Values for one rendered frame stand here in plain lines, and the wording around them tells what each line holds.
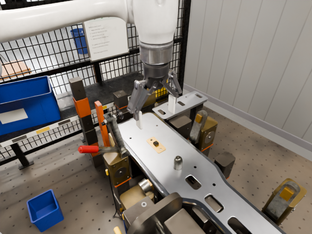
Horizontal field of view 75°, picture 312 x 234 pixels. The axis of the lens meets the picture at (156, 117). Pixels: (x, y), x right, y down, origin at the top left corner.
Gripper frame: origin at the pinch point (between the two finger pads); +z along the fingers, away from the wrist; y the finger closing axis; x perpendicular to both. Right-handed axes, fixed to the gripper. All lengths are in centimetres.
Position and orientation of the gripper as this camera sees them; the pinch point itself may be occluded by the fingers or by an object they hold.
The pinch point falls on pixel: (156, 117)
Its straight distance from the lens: 69.8
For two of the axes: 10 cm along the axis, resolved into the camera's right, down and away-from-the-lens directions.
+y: -8.1, 3.6, -4.6
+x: 5.9, 5.0, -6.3
